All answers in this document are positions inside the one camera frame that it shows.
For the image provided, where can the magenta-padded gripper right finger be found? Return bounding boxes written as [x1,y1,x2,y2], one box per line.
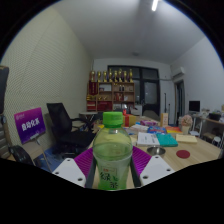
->
[129,145,176,189]

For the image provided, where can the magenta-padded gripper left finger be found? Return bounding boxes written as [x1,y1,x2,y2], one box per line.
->
[52,147,98,190]

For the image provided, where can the green tea bottle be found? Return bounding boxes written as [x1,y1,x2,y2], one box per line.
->
[92,111,134,192]

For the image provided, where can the teal book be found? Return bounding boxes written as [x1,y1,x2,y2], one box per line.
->
[155,133,179,148]

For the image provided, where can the flat round red coaster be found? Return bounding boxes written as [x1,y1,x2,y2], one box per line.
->
[175,149,191,160]

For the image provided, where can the white printed booklet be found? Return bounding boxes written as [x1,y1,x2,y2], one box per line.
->
[136,131,161,147]

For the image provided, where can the black office chair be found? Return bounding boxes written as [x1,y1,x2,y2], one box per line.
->
[46,102,98,156]

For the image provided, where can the pale yellow notebook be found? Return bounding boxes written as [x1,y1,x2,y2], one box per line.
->
[175,133,199,144]

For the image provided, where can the orange book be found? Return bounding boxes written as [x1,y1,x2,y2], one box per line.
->
[165,125,184,135]

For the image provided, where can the upright orange box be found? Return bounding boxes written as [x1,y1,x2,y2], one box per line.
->
[160,112,169,128]

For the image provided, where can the black mesh chair back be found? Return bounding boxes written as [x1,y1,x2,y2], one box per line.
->
[8,144,36,167]

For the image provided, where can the yellow gift box, red ribbon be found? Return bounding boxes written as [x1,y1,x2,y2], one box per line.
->
[122,109,138,128]

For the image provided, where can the pink flowers in white pot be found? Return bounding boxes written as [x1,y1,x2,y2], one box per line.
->
[179,114,194,136]

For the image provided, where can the purple sign board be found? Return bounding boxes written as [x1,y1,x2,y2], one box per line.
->
[13,107,47,145]

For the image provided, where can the white round stool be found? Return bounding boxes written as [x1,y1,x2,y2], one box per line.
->
[211,134,224,149]

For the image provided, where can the black computer monitor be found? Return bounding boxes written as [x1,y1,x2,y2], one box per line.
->
[188,100,202,113]

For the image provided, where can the dark glass double door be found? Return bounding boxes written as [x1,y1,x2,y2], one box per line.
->
[107,65,161,117]

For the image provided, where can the white air conditioner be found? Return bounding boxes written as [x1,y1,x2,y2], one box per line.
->
[170,66,186,80]

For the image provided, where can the ceiling tube light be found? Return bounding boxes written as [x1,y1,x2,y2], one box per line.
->
[150,0,160,12]

